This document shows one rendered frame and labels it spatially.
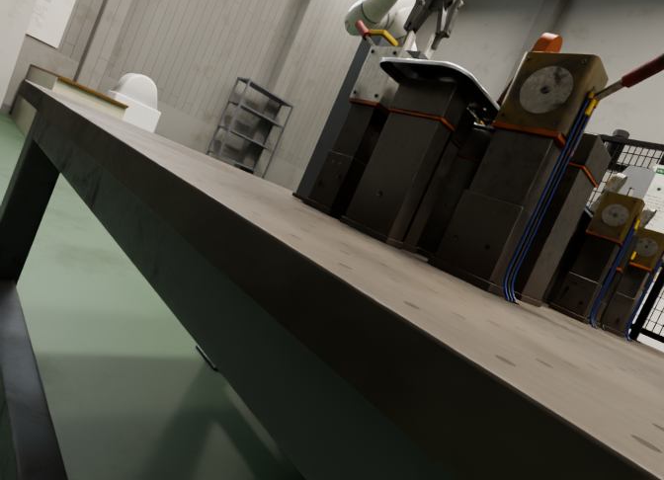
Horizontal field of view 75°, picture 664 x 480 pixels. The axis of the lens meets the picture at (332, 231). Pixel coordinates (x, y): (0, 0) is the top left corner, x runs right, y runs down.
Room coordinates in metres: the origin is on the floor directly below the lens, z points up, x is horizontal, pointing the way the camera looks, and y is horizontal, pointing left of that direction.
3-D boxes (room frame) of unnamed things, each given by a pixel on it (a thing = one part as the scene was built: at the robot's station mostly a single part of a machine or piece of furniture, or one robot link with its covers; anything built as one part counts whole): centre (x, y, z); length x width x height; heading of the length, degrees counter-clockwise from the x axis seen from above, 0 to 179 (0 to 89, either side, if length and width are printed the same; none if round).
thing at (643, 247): (1.37, -0.95, 0.87); 0.12 x 0.07 x 0.35; 46
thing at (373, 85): (0.93, 0.04, 0.88); 0.12 x 0.07 x 0.36; 46
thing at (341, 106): (1.11, 0.08, 0.92); 0.08 x 0.08 x 0.44; 46
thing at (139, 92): (6.58, 3.55, 0.65); 0.69 x 0.59 x 1.30; 136
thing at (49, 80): (5.40, 3.71, 0.39); 2.21 x 0.71 x 0.78; 45
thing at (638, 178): (1.75, -1.02, 1.17); 0.12 x 0.01 x 0.34; 46
